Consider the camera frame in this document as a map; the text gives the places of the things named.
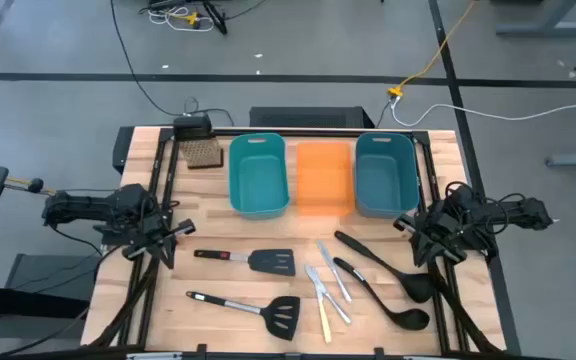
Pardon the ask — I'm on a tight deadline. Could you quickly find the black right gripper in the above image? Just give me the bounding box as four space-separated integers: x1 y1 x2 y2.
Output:
393 209 468 268

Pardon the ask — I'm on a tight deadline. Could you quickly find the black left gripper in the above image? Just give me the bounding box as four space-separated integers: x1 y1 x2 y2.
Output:
122 214 197 270

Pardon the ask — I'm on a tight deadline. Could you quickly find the plain black ladle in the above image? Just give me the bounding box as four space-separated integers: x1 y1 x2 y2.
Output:
334 229 435 305

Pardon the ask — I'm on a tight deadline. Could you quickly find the black ladle silver-marked handle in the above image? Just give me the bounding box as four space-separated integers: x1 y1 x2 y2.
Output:
332 256 431 332

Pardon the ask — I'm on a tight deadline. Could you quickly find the silver table knife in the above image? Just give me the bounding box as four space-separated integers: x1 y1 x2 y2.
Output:
316 239 354 304
304 264 353 326

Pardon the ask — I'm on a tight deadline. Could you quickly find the black spatula red-marked handle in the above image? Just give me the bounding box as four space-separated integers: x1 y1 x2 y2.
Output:
192 248 297 278

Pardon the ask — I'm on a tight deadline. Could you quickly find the black spatula steel shaft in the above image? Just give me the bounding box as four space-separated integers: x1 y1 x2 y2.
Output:
185 290 302 343

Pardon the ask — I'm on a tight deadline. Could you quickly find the gold-handled table knife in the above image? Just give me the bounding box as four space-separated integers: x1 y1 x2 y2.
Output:
310 267 333 345

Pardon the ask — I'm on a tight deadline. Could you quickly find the blue-grey plastic bin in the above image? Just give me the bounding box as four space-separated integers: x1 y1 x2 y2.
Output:
354 131 421 220

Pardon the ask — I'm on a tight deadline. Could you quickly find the metal box grater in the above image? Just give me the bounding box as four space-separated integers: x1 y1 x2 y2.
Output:
173 113 225 170

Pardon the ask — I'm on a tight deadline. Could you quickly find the teal plastic bin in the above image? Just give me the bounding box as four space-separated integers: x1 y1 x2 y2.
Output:
227 132 291 221

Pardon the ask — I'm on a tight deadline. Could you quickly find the orange translucent plastic tray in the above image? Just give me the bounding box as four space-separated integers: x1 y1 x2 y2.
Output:
295 141 356 217

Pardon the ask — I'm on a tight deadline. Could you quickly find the black side beam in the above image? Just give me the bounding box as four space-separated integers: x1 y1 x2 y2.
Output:
0 282 92 321

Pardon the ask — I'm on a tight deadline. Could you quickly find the black perforated box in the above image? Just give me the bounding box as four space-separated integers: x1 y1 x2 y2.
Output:
249 105 375 129

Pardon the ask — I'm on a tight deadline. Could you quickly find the black floor tool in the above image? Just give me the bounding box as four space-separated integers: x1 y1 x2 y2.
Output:
201 0 229 36

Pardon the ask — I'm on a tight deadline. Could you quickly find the grey desk leg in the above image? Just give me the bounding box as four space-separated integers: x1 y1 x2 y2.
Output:
495 0 576 39

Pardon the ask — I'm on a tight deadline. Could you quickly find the black aluminium rig frame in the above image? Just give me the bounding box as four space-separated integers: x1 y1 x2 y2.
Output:
87 124 522 360

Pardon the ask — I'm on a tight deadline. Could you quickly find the yellow strap with black knob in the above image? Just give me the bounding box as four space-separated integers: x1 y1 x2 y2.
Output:
3 175 59 197

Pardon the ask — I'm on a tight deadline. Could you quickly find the white floor cable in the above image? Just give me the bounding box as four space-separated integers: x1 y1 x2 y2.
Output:
390 94 576 128

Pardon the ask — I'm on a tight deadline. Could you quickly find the yellow extension cable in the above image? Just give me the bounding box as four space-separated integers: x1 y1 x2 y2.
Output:
386 0 478 99

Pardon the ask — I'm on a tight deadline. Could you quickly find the long black floor cable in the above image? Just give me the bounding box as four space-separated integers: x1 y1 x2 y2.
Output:
109 0 234 126

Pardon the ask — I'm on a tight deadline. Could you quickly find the white and yellow cable bundle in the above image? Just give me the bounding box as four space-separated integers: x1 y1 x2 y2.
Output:
137 0 217 34

